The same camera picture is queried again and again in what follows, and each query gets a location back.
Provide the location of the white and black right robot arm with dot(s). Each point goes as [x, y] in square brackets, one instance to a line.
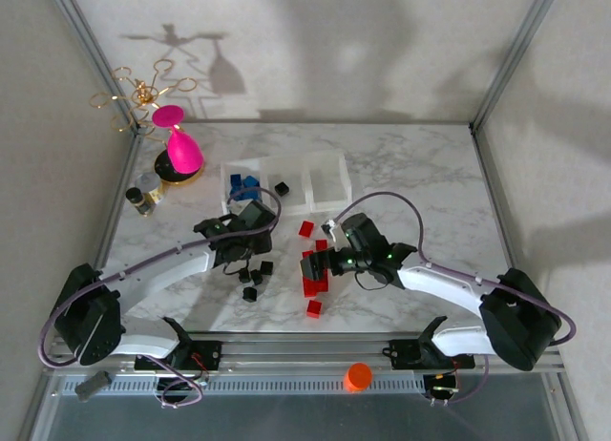
[439, 283]

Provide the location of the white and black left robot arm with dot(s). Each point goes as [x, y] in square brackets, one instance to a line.
[167, 271]

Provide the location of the aluminium side rail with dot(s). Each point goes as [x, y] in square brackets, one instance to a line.
[109, 231]
[496, 197]

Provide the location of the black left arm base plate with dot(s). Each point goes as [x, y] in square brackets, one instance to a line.
[210, 355]

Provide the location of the clear three-compartment plastic container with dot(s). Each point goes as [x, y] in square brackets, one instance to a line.
[324, 183]

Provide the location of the aluminium front frame rail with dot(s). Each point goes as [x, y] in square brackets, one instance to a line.
[305, 355]

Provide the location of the small dark bottle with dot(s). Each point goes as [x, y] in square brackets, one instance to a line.
[137, 201]

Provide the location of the pink wine glass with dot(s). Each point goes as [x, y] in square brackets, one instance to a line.
[183, 154]

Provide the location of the orange plastic cylinder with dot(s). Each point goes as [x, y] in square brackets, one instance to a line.
[358, 376]

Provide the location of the red lego brick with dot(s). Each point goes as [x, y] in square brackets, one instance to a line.
[314, 308]
[306, 254]
[305, 229]
[323, 283]
[321, 244]
[310, 288]

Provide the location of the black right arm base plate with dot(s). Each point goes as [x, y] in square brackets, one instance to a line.
[403, 355]

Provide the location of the grey rectangular block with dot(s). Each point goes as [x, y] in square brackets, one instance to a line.
[93, 385]

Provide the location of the clear round glass jar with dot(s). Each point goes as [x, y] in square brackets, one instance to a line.
[150, 183]

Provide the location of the aluminium frame post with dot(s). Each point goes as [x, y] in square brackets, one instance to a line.
[515, 54]
[95, 54]

